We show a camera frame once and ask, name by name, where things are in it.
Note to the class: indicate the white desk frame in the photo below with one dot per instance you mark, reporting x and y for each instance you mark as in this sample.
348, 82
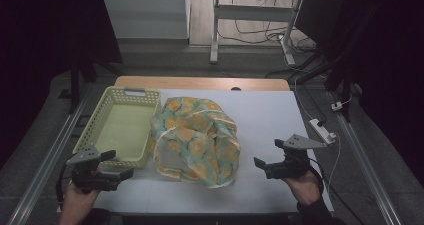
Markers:
253, 13

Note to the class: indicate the person's right hand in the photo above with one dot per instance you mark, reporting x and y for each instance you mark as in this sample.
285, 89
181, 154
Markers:
305, 188

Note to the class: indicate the grey cabinet panel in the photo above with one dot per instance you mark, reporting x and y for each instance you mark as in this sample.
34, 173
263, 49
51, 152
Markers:
143, 15

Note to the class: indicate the aluminium rail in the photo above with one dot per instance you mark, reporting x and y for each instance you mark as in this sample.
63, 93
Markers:
43, 165
366, 165

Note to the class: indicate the orange print cloth bag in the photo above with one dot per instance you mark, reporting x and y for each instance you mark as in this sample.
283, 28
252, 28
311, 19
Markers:
196, 141

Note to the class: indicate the dark table grommet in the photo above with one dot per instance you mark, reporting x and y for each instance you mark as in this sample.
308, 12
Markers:
236, 88

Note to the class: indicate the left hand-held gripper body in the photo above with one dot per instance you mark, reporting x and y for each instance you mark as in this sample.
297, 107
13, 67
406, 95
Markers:
90, 176

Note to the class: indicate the black stand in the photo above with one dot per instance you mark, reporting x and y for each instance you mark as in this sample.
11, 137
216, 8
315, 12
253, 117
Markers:
343, 85
75, 81

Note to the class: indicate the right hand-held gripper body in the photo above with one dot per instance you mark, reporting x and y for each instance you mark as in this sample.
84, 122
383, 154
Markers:
290, 165

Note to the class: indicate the pale yellow plastic basket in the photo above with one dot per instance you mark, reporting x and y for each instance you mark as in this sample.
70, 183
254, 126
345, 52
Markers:
123, 131

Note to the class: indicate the white plug adapter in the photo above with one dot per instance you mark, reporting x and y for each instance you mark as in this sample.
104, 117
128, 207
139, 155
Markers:
336, 106

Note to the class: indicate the white power strip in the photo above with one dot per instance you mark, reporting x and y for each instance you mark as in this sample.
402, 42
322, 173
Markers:
321, 131

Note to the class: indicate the person's left hand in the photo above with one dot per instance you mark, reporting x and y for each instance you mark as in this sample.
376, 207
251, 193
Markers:
78, 205

